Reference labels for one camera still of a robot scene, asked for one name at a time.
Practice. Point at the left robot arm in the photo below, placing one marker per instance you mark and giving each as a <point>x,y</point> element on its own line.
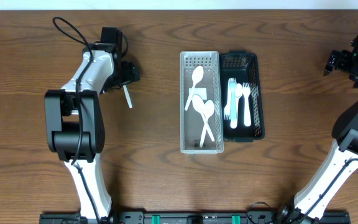
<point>75,127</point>

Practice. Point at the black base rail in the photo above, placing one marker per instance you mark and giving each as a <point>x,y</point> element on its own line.
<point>253,216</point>

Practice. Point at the white plastic fork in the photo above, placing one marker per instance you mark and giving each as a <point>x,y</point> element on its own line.
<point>227,107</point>
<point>233,87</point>
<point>246,94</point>

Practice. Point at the black plastic basket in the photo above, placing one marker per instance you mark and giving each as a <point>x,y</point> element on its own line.
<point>244,67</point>

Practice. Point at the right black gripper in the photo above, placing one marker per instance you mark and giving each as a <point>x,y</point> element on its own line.
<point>346,63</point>

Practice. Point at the clear plastic basket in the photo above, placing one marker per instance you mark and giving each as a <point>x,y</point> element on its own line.
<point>191,122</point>

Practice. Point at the white plastic spoon horizontal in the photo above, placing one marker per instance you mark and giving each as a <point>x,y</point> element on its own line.
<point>208,111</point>

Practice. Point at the white plastic spoon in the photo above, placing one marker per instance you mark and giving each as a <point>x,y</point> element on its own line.
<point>237,95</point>
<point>198,105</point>
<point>127,95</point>
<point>197,76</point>

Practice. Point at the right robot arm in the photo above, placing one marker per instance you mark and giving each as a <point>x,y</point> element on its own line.
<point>309,204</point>

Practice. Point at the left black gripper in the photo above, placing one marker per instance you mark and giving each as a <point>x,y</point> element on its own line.
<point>128,73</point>

